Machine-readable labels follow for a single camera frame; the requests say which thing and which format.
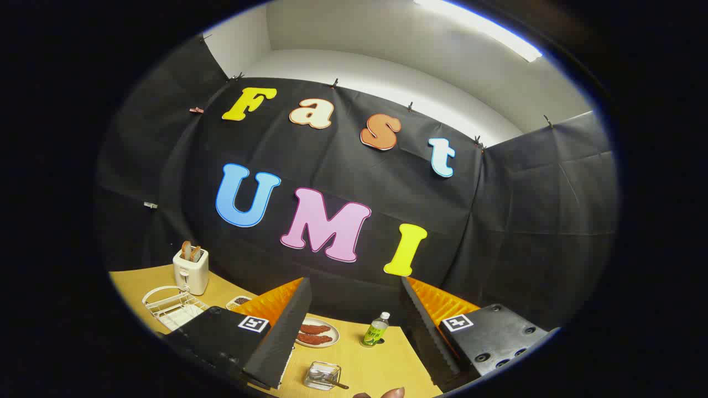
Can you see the black backdrop cloth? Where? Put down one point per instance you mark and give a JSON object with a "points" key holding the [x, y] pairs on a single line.
{"points": [[498, 221]]}

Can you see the green label drink bottle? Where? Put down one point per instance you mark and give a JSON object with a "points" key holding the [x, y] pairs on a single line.
{"points": [[376, 333]]}

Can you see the small divided white dish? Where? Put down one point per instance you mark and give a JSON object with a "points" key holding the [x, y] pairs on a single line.
{"points": [[239, 302]]}

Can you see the white oval plate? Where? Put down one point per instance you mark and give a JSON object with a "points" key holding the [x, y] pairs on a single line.
{"points": [[334, 335]]}

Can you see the white toaster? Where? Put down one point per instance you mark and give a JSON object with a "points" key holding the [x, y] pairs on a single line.
{"points": [[191, 273]]}

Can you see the toast slice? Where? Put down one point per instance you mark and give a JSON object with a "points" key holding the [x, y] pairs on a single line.
{"points": [[186, 250], [196, 254]]}

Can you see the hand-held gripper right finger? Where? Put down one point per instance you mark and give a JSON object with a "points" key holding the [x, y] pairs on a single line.
{"points": [[428, 342]]}

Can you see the red sausage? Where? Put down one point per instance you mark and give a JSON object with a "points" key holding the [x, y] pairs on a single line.
{"points": [[314, 339], [314, 329]]}

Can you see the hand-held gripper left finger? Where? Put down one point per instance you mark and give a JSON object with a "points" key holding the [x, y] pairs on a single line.
{"points": [[285, 337]]}

